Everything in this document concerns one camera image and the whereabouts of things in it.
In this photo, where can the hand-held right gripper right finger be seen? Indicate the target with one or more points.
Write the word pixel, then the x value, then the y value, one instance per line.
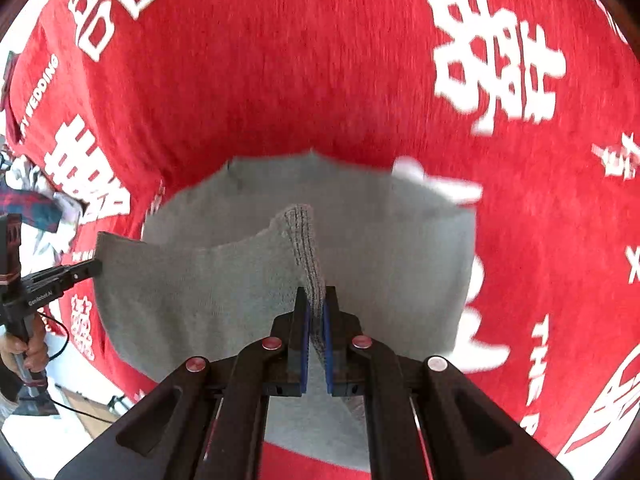
pixel 327 350

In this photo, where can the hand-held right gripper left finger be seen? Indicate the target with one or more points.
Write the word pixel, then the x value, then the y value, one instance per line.
pixel 302 345

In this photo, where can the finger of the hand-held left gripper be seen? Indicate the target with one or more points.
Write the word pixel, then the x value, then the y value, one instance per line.
pixel 80 271

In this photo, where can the grey sweater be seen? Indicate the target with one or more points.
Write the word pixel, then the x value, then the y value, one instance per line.
pixel 225 285

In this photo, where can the pile of printed clothes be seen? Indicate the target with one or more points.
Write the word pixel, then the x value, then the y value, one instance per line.
pixel 45 210

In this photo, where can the person's left hand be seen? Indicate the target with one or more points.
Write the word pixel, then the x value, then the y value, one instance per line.
pixel 37 350

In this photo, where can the red printed blanket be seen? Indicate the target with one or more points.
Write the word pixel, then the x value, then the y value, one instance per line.
pixel 300 60

